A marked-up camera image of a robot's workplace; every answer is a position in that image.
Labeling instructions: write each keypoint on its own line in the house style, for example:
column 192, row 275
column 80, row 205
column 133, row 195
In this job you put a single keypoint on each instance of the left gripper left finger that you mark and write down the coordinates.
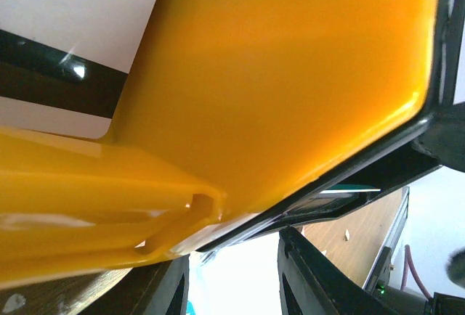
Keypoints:
column 167, row 293

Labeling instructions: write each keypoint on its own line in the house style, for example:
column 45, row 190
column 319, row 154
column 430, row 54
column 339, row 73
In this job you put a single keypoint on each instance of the aluminium front rail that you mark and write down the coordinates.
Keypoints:
column 380, row 271

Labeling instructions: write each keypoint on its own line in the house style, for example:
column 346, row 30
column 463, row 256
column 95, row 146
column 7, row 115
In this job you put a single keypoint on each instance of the teal card stack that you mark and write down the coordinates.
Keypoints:
column 354, row 188

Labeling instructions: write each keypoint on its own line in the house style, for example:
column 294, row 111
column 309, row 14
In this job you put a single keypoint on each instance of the black bin with teal cards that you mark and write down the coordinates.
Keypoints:
column 434, row 137

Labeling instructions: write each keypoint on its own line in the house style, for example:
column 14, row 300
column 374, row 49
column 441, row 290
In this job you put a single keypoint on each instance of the white patterned card stack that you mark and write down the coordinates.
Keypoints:
column 64, row 63

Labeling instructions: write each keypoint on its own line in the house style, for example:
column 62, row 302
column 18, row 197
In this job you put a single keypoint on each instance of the yellow bin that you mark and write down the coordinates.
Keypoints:
column 230, row 107

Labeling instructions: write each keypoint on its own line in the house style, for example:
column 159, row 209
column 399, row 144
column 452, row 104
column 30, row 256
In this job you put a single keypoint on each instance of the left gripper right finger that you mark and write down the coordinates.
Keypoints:
column 311, row 284

